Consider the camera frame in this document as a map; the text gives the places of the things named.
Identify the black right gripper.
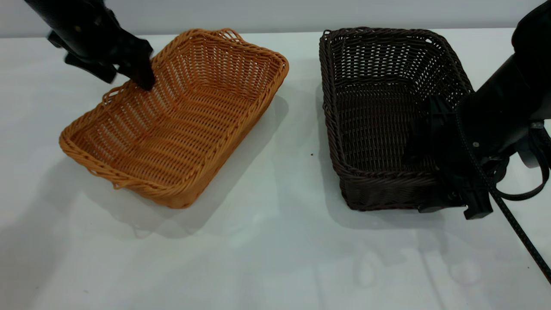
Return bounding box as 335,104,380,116
405,95,509,220

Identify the black strap loop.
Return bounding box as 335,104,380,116
494,125,551,202

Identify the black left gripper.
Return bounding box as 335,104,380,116
47,9,155,91

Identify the orange wicker basket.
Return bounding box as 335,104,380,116
59,28,290,209

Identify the black braided cable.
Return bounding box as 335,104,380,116
454,108,551,283

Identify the dark brown wicker basket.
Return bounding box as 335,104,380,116
319,27,474,211

